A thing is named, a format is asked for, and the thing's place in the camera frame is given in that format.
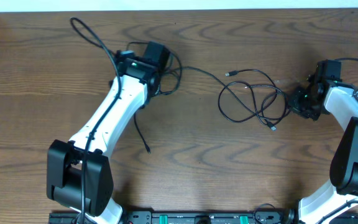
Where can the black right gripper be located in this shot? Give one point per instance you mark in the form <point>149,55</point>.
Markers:
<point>292,102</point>

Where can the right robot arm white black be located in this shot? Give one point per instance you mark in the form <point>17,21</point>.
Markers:
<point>328,94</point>

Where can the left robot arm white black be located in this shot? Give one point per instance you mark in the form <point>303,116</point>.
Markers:
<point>78,171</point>

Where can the black base rail green clamps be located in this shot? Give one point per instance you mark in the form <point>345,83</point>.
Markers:
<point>262,215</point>

